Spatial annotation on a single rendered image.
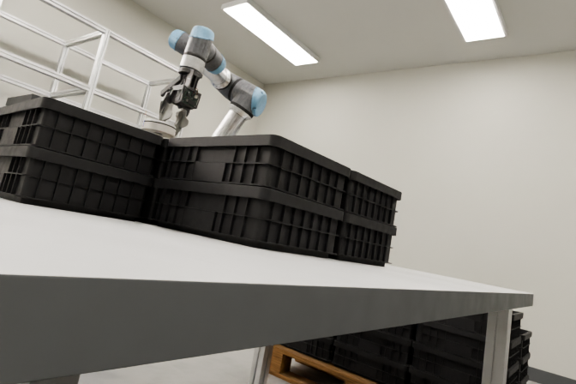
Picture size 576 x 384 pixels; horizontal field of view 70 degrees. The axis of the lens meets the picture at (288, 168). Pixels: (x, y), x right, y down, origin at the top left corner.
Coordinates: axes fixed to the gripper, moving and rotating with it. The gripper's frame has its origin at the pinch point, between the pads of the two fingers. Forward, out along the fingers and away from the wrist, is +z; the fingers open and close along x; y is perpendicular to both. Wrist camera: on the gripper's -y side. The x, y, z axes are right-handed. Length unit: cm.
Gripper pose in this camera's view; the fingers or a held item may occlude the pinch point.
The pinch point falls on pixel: (167, 129)
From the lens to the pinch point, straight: 137.7
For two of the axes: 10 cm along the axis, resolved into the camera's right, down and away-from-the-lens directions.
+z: -2.7, 9.5, -1.4
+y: 7.2, 1.0, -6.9
